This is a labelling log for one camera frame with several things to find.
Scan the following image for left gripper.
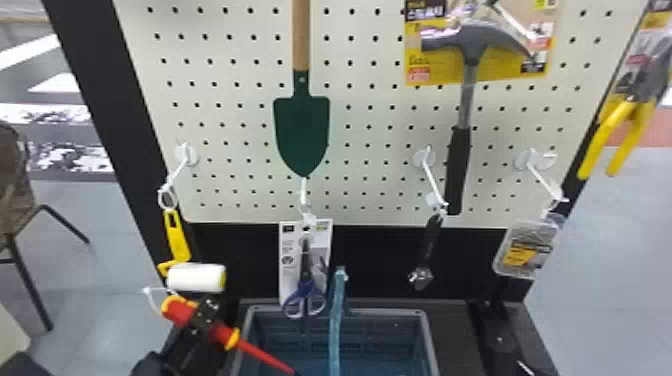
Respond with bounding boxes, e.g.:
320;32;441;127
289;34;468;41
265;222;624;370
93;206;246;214
166;295;233;376

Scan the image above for red screwdriver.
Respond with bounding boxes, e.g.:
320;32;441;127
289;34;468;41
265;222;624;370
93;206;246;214
159;294;298;376

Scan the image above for yellow paint roller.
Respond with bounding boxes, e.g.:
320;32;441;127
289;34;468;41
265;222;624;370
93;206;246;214
156;207;228;294

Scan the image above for blue basket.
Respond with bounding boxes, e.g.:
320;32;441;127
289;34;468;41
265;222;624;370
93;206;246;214
229;264;442;376

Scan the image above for blue scissors on card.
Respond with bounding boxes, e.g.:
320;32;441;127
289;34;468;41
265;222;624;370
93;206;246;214
278;218;335;321

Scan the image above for black chair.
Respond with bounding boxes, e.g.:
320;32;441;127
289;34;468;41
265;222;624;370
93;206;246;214
0;121;91;332

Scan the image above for black adjustable wrench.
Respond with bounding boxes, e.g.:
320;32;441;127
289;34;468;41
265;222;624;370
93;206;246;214
407;212;447;292

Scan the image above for white pegboard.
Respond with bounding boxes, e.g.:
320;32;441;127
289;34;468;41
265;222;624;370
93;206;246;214
41;0;652;376

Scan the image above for hammer on yellow card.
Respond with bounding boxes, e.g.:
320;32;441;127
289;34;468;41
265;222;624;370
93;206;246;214
403;0;561;217

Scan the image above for clear packet of screws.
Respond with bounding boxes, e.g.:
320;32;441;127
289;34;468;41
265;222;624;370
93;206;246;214
491;211;567;281

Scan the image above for yellow pliers on card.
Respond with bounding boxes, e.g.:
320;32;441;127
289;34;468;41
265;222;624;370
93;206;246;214
576;0;672;182

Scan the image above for green trowel with wooden handle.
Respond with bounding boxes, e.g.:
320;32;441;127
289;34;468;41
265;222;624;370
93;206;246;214
272;0;331;179

